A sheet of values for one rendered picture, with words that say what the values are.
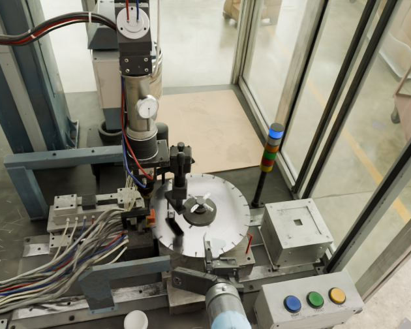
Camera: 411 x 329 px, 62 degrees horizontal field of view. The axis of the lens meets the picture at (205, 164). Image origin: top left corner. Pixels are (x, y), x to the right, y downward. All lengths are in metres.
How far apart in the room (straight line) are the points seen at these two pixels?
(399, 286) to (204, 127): 1.48
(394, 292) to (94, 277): 1.80
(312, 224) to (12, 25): 1.15
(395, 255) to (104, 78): 0.83
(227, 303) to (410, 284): 1.83
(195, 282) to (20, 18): 0.94
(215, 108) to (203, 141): 0.28
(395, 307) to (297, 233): 1.22
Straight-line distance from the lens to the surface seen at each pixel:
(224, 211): 1.13
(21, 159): 1.23
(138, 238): 1.15
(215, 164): 1.54
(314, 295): 1.10
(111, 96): 0.83
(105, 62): 0.78
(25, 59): 1.34
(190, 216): 1.10
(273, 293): 1.08
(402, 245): 1.00
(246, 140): 1.69
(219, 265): 0.87
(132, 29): 0.68
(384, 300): 2.33
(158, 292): 1.19
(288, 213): 1.25
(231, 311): 0.71
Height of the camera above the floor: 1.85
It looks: 46 degrees down
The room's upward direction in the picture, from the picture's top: 6 degrees clockwise
